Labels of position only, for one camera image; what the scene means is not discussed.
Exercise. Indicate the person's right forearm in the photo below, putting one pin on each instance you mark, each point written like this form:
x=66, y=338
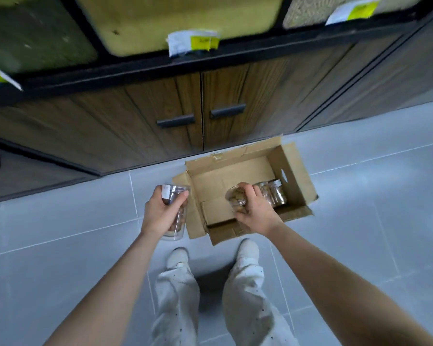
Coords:
x=342, y=284

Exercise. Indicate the person's right hand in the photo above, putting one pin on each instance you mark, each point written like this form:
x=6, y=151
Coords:
x=256, y=212

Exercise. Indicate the white left shoe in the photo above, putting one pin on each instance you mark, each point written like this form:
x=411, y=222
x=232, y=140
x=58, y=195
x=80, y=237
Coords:
x=177, y=257

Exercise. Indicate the dark wooden side cabinet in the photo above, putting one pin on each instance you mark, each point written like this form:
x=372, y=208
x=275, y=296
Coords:
x=389, y=79

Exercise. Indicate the person's left forearm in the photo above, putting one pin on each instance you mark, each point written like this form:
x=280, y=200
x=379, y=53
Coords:
x=104, y=291

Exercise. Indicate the white right shoe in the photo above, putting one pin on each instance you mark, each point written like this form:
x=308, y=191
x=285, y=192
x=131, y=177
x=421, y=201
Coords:
x=248, y=251

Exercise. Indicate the bin of beige grain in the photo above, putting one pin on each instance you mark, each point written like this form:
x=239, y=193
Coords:
x=306, y=10

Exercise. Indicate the black shelf frame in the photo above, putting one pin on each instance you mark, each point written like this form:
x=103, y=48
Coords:
x=238, y=50

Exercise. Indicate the clear snack jar white label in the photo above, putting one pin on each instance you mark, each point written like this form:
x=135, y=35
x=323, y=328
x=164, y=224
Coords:
x=176, y=192

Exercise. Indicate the person's left hand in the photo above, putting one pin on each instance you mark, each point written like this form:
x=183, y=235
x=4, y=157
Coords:
x=158, y=216

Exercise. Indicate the person's right thumb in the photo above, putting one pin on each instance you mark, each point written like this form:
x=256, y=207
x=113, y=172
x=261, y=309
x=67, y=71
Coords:
x=239, y=209

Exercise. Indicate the dark low cabinet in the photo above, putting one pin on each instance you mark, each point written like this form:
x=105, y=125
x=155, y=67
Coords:
x=29, y=172

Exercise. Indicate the bin of green grain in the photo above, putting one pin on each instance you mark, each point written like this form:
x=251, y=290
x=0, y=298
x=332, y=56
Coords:
x=32, y=32

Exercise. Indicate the white dotted trousers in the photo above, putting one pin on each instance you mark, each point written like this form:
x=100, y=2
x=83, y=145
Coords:
x=245, y=306

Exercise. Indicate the open cardboard box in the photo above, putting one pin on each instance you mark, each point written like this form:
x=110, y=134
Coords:
x=220, y=180

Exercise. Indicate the wooden cabinet door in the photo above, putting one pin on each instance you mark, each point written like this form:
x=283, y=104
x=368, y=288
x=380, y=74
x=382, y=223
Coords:
x=274, y=100
x=104, y=129

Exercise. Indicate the person's left thumb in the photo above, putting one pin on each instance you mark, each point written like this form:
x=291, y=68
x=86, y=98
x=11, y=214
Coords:
x=181, y=200

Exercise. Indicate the white shoe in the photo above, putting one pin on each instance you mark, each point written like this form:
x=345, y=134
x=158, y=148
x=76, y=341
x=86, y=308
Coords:
x=248, y=251
x=177, y=257

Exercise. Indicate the bin of yellow grain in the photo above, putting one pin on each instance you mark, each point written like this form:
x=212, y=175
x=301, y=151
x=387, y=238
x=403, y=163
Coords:
x=166, y=17

